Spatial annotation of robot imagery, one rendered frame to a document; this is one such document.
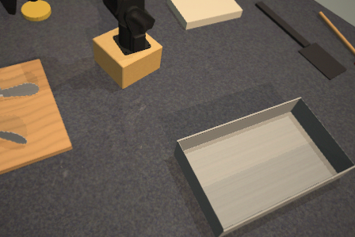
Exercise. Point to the yellow flat disc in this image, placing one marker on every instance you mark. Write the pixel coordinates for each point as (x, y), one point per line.
(36, 11)

